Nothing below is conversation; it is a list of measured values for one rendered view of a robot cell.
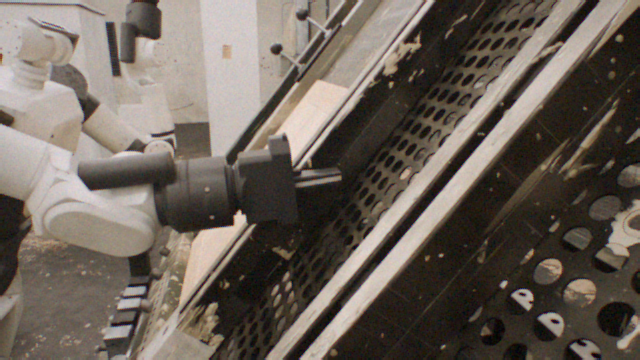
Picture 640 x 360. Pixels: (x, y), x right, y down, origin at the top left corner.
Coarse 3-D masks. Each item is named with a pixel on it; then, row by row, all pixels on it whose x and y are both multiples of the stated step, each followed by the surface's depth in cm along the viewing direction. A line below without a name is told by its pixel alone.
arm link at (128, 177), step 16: (96, 160) 45; (112, 160) 45; (128, 160) 45; (144, 160) 46; (160, 160) 46; (80, 176) 44; (96, 176) 45; (112, 176) 45; (128, 176) 45; (144, 176) 46; (160, 176) 46; (176, 176) 48; (112, 192) 47; (128, 192) 47; (144, 192) 47; (160, 192) 48; (176, 192) 47; (144, 208) 47; (160, 208) 48; (176, 208) 47; (192, 208) 47; (160, 224) 49; (176, 224) 48; (192, 224) 49
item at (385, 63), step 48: (432, 0) 53; (480, 0) 54; (384, 48) 57; (432, 48) 55; (384, 96) 55; (336, 144) 56; (336, 192) 58; (240, 240) 59; (288, 240) 59; (240, 288) 59; (192, 336) 60
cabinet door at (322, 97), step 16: (304, 96) 111; (320, 96) 96; (336, 96) 85; (304, 112) 101; (320, 112) 89; (288, 128) 105; (304, 128) 92; (304, 144) 84; (240, 224) 87; (208, 240) 103; (224, 240) 90; (192, 256) 106; (208, 256) 93; (192, 272) 95; (192, 288) 87
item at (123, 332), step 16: (128, 288) 118; (144, 288) 118; (128, 304) 111; (112, 320) 104; (128, 320) 104; (112, 336) 98; (128, 336) 99; (96, 352) 99; (112, 352) 99; (128, 352) 96
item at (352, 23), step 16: (368, 0) 114; (352, 16) 115; (368, 16) 115; (352, 32) 116; (336, 48) 116; (320, 64) 117; (304, 80) 117; (288, 96) 118; (288, 112) 119; (272, 128) 119; (256, 144) 120
